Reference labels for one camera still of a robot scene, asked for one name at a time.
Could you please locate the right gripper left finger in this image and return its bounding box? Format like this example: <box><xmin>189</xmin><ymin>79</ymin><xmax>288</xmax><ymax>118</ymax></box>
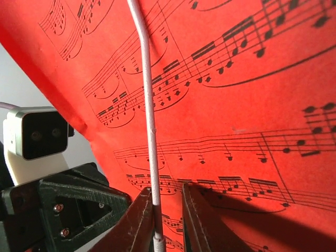
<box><xmin>90</xmin><ymin>187</ymin><xmax>154</xmax><ymax>252</ymax></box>

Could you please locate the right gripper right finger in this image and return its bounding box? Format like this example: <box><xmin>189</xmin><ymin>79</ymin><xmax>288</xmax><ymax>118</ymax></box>
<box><xmin>182</xmin><ymin>183</ymin><xmax>252</xmax><ymax>252</ymax></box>

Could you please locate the white tripod music stand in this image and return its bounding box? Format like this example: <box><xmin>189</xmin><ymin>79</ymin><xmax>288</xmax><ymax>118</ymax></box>
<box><xmin>127</xmin><ymin>0</ymin><xmax>166</xmax><ymax>251</ymax></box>

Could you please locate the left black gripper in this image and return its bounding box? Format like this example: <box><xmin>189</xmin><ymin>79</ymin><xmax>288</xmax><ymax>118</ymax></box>
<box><xmin>1</xmin><ymin>163</ymin><xmax>131</xmax><ymax>251</ymax></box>

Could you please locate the red sheet music paper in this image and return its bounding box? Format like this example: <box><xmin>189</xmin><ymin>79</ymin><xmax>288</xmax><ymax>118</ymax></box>
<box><xmin>1</xmin><ymin>1</ymin><xmax>335</xmax><ymax>251</ymax></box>

